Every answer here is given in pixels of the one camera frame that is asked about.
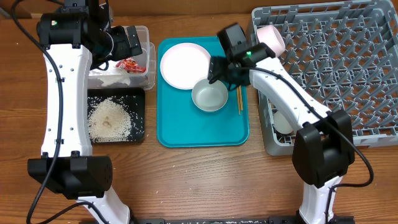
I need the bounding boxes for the red snack wrapper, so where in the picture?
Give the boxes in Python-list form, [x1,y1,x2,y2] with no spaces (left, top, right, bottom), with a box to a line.
[115,57,146,73]

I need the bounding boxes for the grey bowl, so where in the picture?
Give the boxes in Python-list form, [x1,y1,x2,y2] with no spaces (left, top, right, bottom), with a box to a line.
[192,79,228,112]

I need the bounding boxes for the white napkin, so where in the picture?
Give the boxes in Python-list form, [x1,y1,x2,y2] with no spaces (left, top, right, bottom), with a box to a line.
[88,68,131,88]

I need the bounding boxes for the small white plate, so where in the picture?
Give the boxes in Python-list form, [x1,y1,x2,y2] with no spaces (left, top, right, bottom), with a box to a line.
[257,25,285,57]

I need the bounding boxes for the white cup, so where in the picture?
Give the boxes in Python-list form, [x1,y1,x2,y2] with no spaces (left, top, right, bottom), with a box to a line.
[273,111,293,134]

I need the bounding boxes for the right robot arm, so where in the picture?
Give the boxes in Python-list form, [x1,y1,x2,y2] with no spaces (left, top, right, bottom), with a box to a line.
[208,23,354,223]

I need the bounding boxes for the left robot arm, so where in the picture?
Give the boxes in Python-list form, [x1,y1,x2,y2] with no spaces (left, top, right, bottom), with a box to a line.
[27,0,142,223]

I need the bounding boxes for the grey dishwasher rack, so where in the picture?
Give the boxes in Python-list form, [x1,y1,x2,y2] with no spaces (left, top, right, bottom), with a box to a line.
[248,1,397,147]

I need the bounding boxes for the wooden chopstick right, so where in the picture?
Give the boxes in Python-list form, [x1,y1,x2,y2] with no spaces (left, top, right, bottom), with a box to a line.
[237,86,243,114]

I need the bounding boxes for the wooden chopstick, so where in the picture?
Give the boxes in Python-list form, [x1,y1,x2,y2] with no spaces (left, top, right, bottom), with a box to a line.
[237,86,243,114]
[236,86,241,115]

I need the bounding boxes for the wooden chopstick left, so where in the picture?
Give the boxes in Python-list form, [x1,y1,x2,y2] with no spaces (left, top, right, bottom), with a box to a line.
[236,86,241,115]

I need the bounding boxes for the clear plastic bin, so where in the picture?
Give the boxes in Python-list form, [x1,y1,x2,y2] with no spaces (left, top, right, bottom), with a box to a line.
[88,26,156,90]

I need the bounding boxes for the large white plate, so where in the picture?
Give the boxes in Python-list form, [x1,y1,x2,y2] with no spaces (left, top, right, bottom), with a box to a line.
[160,42,211,90]

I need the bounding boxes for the black plastic tray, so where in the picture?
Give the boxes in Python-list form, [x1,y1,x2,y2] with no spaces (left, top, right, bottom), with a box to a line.
[86,87,146,144]

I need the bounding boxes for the teal serving tray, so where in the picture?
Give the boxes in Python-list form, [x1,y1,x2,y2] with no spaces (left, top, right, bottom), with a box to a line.
[156,35,251,149]

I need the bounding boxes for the pile of rice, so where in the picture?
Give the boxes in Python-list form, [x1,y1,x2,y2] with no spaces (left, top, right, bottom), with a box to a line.
[87,95,146,143]

